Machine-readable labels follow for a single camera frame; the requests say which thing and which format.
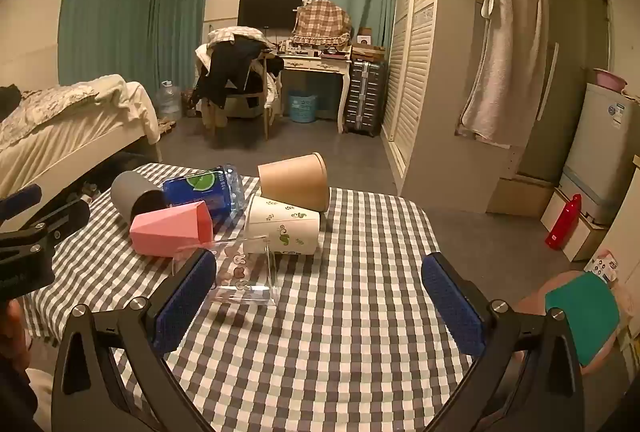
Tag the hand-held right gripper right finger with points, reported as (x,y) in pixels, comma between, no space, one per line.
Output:
(452,307)

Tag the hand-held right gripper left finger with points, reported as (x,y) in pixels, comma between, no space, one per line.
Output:
(182,299)

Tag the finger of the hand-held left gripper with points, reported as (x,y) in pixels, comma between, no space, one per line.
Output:
(57,218)

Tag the clear printed glass cup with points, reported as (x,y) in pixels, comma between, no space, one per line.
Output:
(242,284)

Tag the grey cup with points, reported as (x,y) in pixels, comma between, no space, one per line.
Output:
(126,191)

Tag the pink plastic cup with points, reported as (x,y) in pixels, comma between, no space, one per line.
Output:
(165,228)

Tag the white leaf print paper cup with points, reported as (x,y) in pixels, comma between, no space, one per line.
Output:
(280,223)

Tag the brown paper cup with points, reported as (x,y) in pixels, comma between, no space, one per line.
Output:
(291,182)

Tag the person's left hand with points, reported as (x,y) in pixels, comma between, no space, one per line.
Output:
(12,329)

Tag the pink stool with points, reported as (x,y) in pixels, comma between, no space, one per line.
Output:
(530,304)

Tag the bed with beige bedding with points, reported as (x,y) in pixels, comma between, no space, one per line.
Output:
(60,121)

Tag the blue plastic water bottle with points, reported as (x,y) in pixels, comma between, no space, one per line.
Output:
(202,192)

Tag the checkered tablecloth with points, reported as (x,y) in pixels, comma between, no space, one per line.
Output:
(330,322)

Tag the teal cushion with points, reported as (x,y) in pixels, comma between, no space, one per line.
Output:
(582,317)

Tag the red bottle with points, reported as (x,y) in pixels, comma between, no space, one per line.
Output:
(562,224)

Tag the white storage box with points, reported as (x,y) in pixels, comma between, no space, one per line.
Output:
(575,239)

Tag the small printed box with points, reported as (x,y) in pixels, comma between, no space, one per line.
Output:
(602,264)

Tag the large water jug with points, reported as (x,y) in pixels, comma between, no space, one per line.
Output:
(168,100)

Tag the wooden chair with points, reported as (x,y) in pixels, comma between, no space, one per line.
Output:
(265,104)

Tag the small white fridge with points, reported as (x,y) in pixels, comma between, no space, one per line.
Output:
(600,146)

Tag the dark jacket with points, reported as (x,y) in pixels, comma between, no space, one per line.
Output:
(227,71)

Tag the blue laundry basket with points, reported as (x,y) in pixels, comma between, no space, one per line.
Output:
(302,107)

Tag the dark ribbed suitcase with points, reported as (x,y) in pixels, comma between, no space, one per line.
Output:
(364,96)

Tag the white louvered wardrobe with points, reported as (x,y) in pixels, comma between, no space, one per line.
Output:
(425,76)

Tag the white towel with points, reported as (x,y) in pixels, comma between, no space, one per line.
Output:
(505,61)

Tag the plaid cloth on chair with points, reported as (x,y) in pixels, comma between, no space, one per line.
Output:
(235,34)

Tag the white desk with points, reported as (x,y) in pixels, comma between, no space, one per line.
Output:
(320,64)

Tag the brown box stack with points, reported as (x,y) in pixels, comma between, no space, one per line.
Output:
(369,44)

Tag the pink basin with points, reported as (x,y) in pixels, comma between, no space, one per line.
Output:
(610,79)

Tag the grey door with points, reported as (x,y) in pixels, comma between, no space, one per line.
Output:
(570,41)

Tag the black monitor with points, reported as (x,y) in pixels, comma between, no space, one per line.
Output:
(270,10)

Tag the plaid blanket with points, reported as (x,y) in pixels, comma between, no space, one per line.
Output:
(322,19)

